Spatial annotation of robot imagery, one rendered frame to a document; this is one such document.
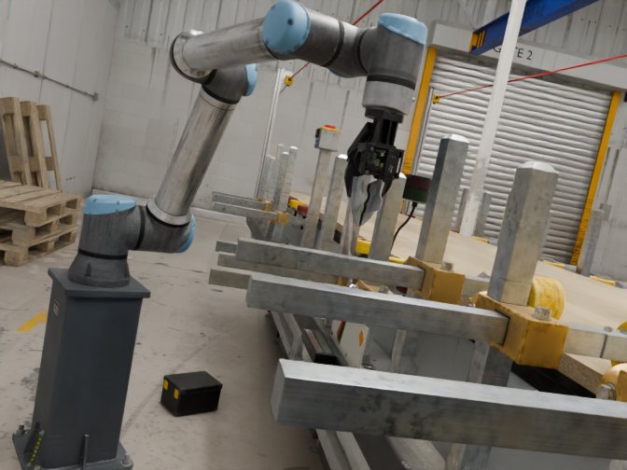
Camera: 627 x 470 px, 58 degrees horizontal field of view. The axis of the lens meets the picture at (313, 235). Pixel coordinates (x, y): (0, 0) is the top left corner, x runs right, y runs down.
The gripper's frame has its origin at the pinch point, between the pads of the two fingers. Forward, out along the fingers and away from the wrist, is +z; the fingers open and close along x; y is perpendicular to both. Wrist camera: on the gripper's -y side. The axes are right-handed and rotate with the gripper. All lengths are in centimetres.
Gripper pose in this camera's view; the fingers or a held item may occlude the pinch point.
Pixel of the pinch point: (359, 218)
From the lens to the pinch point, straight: 108.1
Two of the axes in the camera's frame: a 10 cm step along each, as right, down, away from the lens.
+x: 9.6, 1.7, 2.0
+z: -1.9, 9.7, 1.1
